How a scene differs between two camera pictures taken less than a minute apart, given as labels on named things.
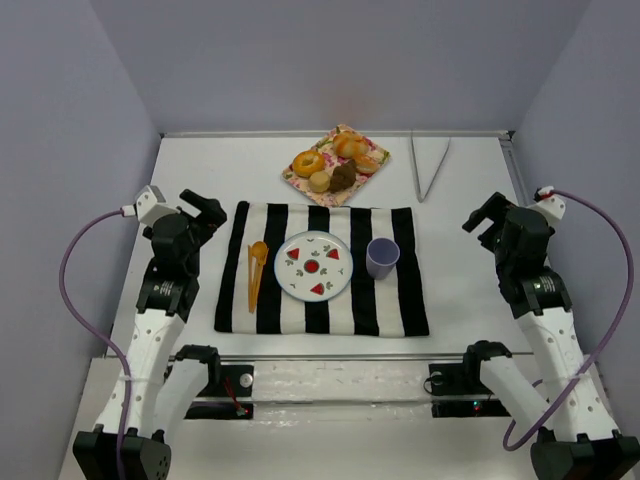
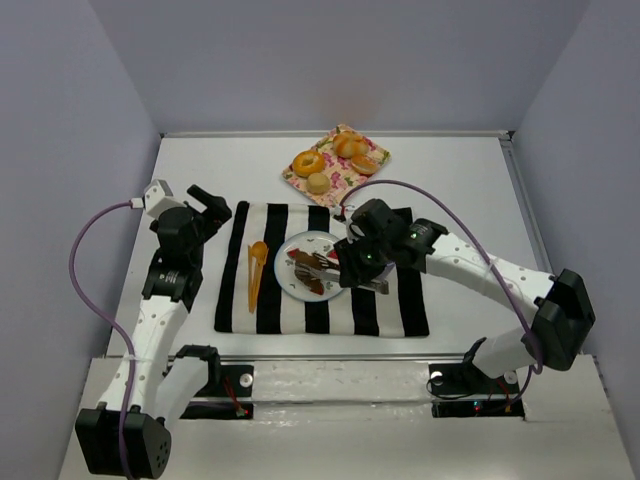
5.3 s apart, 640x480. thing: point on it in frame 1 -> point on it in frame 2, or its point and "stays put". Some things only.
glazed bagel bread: [307, 162] stays put
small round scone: [319, 182] stays put
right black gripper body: [486, 218] -> [351, 262]
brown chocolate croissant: [343, 176] -> [313, 260]
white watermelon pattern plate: [313, 266] stays put
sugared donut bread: [364, 164] stays put
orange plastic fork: [250, 276] stays put
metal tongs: [421, 198] -> [377, 285]
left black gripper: [201, 214] stays put
